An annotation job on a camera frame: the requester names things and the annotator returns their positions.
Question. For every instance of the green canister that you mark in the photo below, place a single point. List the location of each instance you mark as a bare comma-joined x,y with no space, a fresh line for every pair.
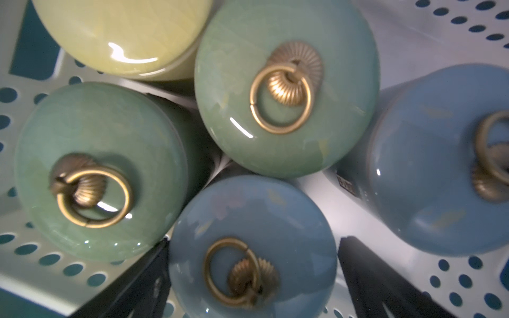
287,88
104,171

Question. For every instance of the yellow-green canister back left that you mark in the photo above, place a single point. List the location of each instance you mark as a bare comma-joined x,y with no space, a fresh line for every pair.
153,40

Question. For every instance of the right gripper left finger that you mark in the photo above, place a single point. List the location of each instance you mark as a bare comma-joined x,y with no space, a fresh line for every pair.
141,291

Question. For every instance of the white perforated plastic basket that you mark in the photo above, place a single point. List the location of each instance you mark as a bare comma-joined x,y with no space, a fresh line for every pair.
414,38

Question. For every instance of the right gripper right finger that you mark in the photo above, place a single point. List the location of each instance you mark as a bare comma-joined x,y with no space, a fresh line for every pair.
377,290

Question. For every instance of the light blue canister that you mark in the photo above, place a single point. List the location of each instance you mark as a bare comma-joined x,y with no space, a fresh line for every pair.
433,162

